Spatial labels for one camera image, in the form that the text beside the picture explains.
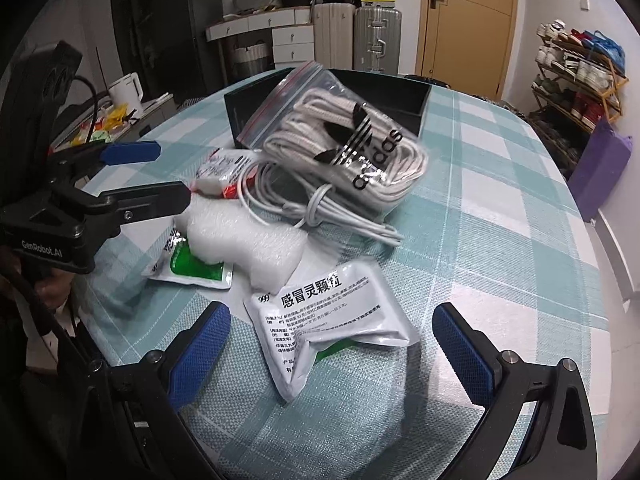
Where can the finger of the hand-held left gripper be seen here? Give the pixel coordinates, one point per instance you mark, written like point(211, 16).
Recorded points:
point(145, 199)
point(130, 153)

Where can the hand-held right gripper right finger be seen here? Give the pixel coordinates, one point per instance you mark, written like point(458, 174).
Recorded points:
point(462, 355)

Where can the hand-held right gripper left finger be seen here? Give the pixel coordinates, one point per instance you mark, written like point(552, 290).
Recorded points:
point(200, 355)

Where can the small red white packet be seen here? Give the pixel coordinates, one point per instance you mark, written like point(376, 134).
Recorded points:
point(220, 170)

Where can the green white medicine sachet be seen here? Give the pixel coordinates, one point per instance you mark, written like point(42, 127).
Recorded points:
point(195, 270)
point(320, 320)

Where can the white bubble wrap piece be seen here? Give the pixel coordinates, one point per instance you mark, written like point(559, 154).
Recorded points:
point(240, 245)

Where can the zip bag of white shoelaces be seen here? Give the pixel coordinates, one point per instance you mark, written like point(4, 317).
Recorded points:
point(320, 135)

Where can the black cardboard box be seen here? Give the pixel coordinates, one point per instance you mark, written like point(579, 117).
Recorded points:
point(400, 105)

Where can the person's left hand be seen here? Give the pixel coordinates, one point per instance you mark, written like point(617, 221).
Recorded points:
point(52, 287)

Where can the pile of colourful snack packets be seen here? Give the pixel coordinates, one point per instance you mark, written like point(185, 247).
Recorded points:
point(107, 125)

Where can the white electric kettle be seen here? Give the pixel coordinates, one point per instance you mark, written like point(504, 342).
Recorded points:
point(125, 92)

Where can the dark tall cabinet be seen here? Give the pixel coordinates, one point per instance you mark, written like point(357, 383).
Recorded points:
point(170, 35)

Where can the grey laundry basket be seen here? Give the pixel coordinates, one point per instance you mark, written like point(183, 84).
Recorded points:
point(250, 62)

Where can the teal white plaid tablecloth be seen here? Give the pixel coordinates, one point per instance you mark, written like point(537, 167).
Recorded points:
point(500, 200)

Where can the white drawer dresser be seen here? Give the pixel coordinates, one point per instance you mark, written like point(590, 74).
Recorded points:
point(292, 40)

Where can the purple fabric bag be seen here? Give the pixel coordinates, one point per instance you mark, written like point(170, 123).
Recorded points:
point(600, 170)

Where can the beige hard suitcase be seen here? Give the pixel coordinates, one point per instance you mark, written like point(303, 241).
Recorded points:
point(332, 35)

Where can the silver hard suitcase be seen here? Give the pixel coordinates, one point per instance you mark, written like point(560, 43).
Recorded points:
point(375, 40)

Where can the black yellow shoe box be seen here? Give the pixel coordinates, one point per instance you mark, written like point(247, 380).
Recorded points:
point(376, 1)

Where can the shoe rack with shoes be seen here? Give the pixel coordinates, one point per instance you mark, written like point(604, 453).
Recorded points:
point(570, 67)

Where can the wooden shoe rack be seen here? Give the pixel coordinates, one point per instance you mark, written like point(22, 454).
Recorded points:
point(618, 80)

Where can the wooden door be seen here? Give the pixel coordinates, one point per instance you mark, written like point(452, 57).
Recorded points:
point(470, 25)

